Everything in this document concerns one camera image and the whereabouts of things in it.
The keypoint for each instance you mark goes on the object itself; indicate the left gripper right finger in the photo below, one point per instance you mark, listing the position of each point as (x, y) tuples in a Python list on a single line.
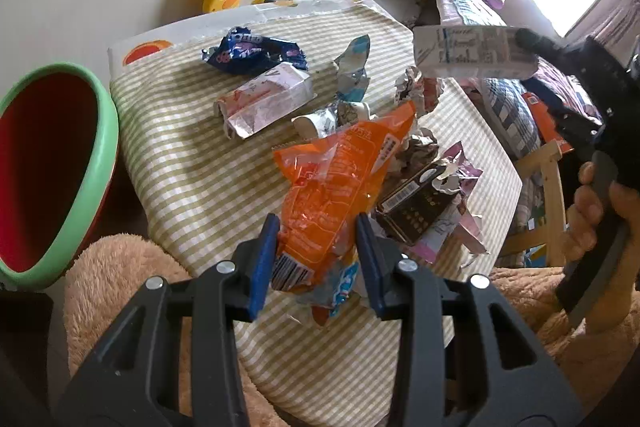
[(465, 357)]

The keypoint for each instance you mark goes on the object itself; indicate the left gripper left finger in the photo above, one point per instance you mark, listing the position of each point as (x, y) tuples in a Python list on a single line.
[(169, 358)]

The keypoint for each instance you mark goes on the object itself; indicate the white printed carton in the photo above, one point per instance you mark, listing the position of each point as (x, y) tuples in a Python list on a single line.
[(464, 52)]

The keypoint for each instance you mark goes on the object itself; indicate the orange plastic snack bag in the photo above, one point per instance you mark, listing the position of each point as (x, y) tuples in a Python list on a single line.
[(333, 180)]

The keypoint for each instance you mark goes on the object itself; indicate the dark blue snack wrapper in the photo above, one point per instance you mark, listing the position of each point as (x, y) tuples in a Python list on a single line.
[(240, 52)]

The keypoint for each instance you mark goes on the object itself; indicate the green rimmed red trash bin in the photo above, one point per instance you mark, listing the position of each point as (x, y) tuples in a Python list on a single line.
[(59, 148)]

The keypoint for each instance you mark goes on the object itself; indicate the orange red box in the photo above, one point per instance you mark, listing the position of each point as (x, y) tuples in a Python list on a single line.
[(545, 122)]

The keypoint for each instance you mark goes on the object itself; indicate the tan fuzzy blanket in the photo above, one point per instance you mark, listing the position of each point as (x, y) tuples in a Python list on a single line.
[(102, 281)]

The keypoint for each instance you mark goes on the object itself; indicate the pink torn wrapper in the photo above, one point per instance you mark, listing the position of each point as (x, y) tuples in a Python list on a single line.
[(444, 210)]

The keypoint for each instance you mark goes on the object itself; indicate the crumpled printed paper wad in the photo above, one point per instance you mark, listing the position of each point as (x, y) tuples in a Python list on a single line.
[(423, 92)]

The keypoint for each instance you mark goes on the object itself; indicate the dark brown Belgian box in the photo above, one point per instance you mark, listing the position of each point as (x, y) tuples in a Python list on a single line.
[(407, 212)]

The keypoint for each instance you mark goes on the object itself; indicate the light blue torn wrapper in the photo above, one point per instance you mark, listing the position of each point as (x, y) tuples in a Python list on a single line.
[(351, 76)]

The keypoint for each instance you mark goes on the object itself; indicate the white table with orange print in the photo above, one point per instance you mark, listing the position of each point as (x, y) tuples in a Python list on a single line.
[(217, 23)]

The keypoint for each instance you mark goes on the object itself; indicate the wooden chair frame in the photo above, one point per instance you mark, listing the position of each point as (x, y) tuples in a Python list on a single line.
[(539, 239)]

